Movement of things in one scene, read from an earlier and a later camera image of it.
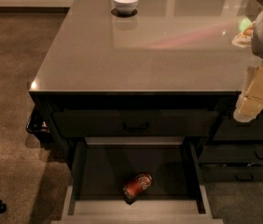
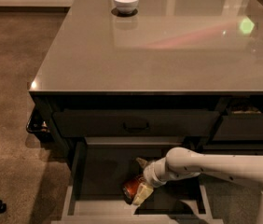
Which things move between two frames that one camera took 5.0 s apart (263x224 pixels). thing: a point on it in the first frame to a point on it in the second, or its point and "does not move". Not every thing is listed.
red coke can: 137,185 does not move
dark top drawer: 135,123 does not move
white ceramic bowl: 125,3 does not move
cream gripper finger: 245,37 to 142,161
